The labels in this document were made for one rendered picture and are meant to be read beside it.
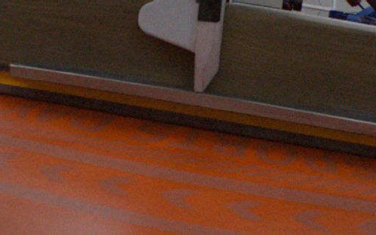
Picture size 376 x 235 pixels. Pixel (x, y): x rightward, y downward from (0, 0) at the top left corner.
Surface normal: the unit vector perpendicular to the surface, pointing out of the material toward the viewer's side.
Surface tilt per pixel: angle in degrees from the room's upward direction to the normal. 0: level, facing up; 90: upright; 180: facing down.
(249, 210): 0
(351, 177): 0
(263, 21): 92
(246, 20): 92
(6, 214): 0
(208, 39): 103
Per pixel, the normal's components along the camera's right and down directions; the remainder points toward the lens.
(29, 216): 0.12, -0.95
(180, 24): -0.16, 0.12
